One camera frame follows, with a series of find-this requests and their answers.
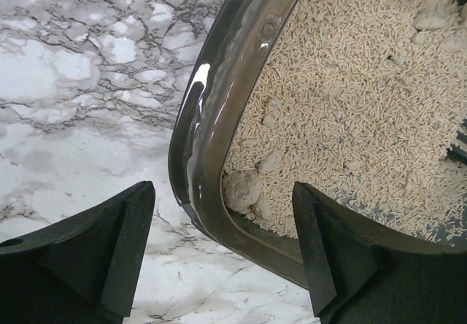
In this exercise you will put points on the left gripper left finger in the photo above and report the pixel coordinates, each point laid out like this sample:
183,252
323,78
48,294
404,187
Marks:
83,269

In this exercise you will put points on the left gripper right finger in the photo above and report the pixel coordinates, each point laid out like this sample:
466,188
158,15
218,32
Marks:
360,271

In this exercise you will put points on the black litter scoop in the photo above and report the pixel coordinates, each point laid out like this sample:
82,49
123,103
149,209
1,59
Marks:
457,150

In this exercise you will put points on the dark grey litter box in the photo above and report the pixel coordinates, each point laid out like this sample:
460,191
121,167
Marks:
233,55

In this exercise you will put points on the beige cat litter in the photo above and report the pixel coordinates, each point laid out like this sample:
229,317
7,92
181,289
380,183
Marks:
361,99

